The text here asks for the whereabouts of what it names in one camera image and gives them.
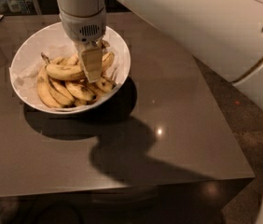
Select white bowl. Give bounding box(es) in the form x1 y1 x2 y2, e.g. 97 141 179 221
8 21 132 115

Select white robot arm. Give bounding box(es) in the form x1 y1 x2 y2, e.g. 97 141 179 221
57 0 263 224

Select short right spotted banana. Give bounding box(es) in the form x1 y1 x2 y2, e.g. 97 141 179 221
95 76 117 92

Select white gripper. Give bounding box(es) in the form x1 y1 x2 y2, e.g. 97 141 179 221
60 8 106 83

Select middle spotted banana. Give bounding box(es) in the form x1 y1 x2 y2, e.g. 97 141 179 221
65 81 96 101

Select yellow banana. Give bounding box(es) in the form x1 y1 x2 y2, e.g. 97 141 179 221
87 83 105 100
66 54 79 65
36 66 62 108
48 77 75 105
40 51 116 82

